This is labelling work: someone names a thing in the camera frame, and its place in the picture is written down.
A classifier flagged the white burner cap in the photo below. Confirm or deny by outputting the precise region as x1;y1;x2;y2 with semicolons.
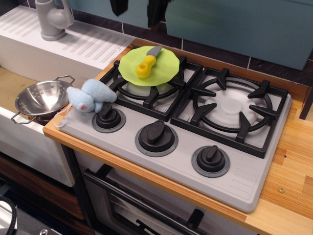
198;88;258;128
125;82;173;96

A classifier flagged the black middle stove knob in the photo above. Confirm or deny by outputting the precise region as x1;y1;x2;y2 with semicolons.
135;120;179;157

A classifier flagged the toy oven door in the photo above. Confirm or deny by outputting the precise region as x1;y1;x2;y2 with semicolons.
82;165;216;235

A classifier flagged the black left burner grate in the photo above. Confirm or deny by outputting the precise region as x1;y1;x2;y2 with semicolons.
100;56;203;121

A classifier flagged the steel colander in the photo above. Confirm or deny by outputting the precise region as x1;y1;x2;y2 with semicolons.
11;75;75;124

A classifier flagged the black right stove knob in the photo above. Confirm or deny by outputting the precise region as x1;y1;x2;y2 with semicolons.
191;145;230;178

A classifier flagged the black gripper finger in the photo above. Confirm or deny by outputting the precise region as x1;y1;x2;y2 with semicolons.
110;0;129;16
147;0;167;27

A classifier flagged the black left stove knob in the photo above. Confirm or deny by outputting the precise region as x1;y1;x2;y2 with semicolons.
92;105;126;133

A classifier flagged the white right burner cap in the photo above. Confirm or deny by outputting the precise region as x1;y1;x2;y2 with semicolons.
198;88;258;128

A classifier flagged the white left burner cap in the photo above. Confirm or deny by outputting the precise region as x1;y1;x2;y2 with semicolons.
125;82;173;96

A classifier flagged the grey toy faucet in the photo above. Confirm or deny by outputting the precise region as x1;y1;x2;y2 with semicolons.
35;0;74;41

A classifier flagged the black burner grate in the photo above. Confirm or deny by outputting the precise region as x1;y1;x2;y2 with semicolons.
171;67;292;158
100;56;203;121

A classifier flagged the yellow toy knife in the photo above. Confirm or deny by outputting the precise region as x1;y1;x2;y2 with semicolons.
136;46;162;79

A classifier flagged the white sink unit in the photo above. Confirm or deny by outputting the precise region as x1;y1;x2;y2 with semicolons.
0;5;134;187

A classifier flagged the black stove knob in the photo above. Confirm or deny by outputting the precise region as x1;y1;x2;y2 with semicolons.
135;120;179;157
92;105;126;133
191;145;230;178

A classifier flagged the teal box right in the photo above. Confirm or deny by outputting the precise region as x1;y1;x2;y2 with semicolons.
165;0;313;70

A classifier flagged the light blue plush mouse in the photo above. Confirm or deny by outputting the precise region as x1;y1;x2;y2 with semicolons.
67;79;117;113

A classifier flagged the black right burner grate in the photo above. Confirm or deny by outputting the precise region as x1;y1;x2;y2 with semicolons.
171;67;292;158

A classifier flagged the green plastic plate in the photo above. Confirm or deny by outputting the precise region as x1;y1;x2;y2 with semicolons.
118;46;180;87

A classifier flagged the teal box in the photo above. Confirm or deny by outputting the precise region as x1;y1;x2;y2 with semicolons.
68;0;151;28
165;0;313;70

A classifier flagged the grey toy stove top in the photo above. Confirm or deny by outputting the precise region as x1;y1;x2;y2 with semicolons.
60;95;279;212

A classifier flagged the teal box left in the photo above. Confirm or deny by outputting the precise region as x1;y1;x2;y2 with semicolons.
68;0;151;28

